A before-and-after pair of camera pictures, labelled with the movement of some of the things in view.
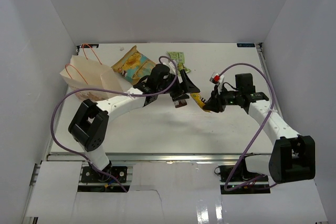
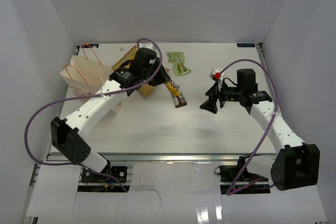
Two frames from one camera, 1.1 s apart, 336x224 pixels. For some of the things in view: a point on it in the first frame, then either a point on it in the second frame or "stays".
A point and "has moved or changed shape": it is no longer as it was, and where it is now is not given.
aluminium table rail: (167, 157) stays
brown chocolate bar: (180, 103) stays
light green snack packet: (178, 56) stays
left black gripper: (186, 87) -> (164, 76)
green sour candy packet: (180, 66) stays
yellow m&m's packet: (200, 101) has moved or changed shape
